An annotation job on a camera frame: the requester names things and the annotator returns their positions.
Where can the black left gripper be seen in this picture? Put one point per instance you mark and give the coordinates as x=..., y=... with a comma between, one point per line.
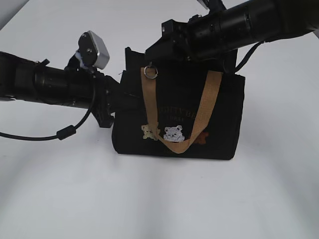
x=119, y=102

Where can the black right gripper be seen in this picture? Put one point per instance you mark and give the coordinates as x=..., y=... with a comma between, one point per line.
x=173, y=44

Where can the black canvas tote bag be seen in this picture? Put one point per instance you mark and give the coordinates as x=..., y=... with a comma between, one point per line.
x=179, y=88

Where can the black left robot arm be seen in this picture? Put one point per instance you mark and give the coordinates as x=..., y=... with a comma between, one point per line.
x=73, y=86

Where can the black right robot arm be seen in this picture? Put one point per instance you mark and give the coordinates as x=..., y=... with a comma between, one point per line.
x=223, y=30

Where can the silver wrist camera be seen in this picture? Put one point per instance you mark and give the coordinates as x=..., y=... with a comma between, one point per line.
x=92, y=51

